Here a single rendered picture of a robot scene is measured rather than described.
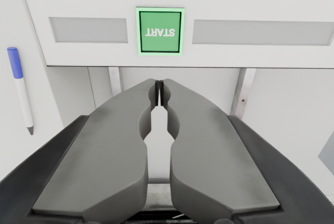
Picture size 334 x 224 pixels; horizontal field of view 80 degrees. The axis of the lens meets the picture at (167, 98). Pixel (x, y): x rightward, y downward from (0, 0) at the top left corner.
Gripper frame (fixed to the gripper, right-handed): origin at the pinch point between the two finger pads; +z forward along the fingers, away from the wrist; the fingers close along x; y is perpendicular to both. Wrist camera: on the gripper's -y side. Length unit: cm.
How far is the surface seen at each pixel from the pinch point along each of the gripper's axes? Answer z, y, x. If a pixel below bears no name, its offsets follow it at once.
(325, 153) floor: 110, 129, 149
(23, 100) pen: 13.2, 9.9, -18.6
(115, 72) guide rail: 25.7, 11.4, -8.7
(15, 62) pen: 13.2, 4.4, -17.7
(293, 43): 15.0, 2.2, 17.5
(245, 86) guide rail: 25.6, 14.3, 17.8
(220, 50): 14.6, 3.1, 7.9
